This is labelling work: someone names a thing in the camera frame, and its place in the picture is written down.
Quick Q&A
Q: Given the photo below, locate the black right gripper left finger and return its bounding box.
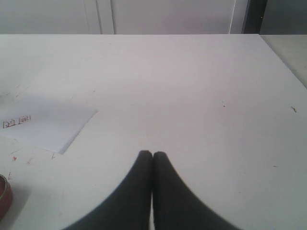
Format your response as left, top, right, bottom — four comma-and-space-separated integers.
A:
66, 150, 153, 230

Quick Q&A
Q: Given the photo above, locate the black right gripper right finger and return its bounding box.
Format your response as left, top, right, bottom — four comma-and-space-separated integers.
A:
153, 152, 238, 230

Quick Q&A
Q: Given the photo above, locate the red ink paste tin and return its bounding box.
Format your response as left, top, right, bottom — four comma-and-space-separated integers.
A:
0, 175, 13, 220

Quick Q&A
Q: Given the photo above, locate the white paper sheet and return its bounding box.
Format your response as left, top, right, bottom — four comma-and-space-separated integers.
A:
0, 96, 97, 154

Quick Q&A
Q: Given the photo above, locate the grey adjacent table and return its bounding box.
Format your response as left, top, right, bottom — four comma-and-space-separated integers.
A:
261, 35, 307, 88

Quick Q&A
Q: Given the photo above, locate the white cabinet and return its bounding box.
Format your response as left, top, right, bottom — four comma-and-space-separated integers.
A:
0, 0, 248, 35

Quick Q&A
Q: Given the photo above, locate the dark vertical post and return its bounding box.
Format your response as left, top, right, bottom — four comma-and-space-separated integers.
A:
242, 0, 268, 34

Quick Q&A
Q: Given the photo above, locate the white hanging cord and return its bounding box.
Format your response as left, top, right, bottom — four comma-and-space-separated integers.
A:
228, 0, 237, 35

